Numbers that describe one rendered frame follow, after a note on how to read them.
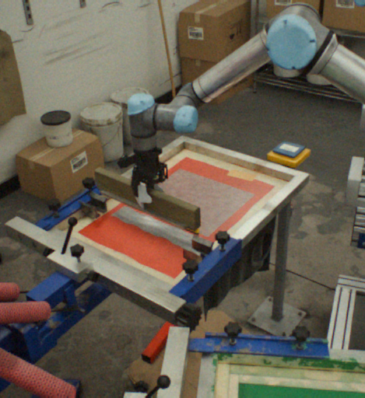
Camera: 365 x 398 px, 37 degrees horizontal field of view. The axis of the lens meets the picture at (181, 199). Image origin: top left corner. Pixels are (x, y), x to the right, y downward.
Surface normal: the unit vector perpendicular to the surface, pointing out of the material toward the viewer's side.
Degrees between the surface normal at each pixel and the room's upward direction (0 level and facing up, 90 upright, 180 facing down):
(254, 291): 0
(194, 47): 90
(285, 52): 86
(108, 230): 0
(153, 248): 0
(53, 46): 90
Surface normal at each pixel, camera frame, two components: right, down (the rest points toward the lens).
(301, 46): -0.40, 0.47
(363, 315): -0.04, -0.83
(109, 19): 0.80, 0.30
